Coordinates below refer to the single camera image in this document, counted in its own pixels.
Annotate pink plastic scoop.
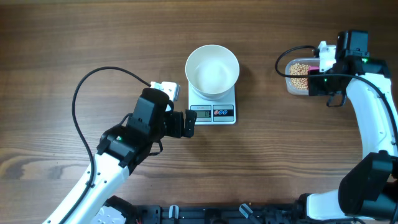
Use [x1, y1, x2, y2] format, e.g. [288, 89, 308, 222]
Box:
[308, 66, 320, 71]

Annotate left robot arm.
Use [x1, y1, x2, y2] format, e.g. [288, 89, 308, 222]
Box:
[46, 88, 197, 223]

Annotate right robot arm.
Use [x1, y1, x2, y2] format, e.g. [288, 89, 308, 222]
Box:
[304, 30, 397, 223]

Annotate white digital kitchen scale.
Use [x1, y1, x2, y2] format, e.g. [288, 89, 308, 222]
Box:
[188, 84, 237, 125]

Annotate white bowl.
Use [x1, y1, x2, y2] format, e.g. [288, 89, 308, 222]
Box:
[185, 44, 240, 100]

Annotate soybeans in container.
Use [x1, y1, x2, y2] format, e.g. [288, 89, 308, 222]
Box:
[289, 63, 309, 90]

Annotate clear plastic container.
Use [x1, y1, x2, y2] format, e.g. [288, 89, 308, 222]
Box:
[285, 58, 320, 96]

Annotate right black camera cable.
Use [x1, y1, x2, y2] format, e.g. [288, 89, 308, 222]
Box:
[274, 45, 398, 150]

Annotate black camera cable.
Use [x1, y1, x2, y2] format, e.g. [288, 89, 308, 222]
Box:
[274, 45, 398, 150]
[57, 66, 152, 224]

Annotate left black camera cable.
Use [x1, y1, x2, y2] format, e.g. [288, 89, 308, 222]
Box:
[57, 66, 152, 224]

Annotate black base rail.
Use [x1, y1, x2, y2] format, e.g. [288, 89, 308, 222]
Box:
[134, 204, 298, 224]

